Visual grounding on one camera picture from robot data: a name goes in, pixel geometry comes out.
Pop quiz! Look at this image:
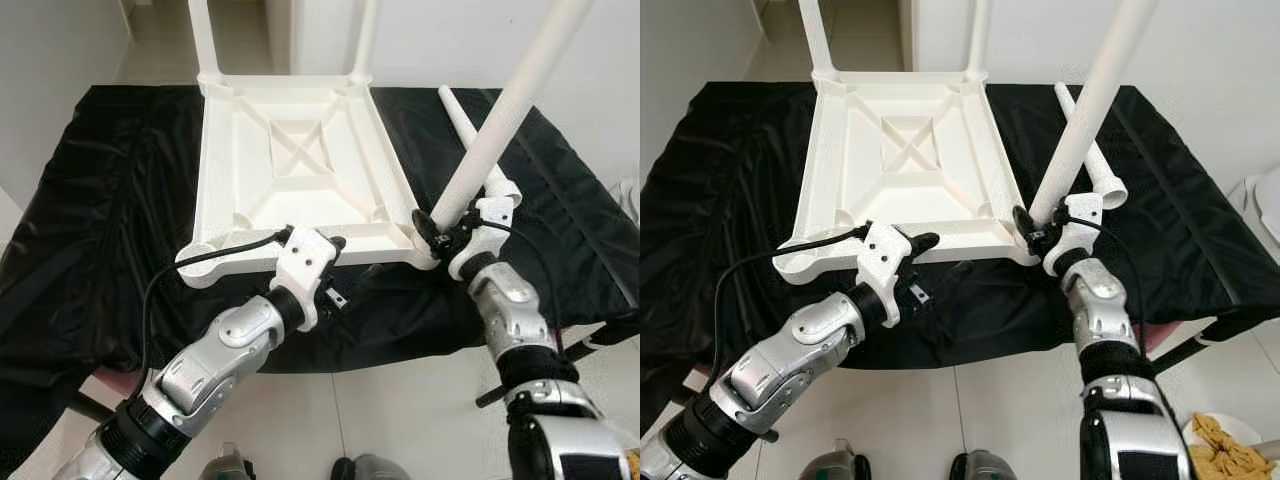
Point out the grey robot left foot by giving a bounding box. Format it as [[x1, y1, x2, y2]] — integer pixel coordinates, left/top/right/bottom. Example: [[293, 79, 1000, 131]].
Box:
[[199, 444, 257, 480], [797, 439, 872, 480]]

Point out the black tablecloth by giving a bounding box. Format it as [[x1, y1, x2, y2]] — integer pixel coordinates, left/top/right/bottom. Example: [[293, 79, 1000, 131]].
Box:
[[640, 80, 1280, 431], [0, 84, 641, 471]]

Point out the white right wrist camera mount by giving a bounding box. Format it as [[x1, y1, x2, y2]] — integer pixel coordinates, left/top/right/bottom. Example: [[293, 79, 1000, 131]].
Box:
[[447, 194, 522, 282], [1041, 191, 1105, 277]]

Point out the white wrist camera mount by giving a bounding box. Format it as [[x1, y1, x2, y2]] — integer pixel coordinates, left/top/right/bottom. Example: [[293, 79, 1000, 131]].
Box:
[[1041, 191, 1105, 277], [854, 221, 914, 328], [447, 194, 522, 282], [269, 225, 339, 333]]

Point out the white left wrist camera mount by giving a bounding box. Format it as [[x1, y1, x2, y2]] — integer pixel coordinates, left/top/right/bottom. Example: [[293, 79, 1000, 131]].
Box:
[[269, 225, 339, 333], [854, 221, 914, 328]]

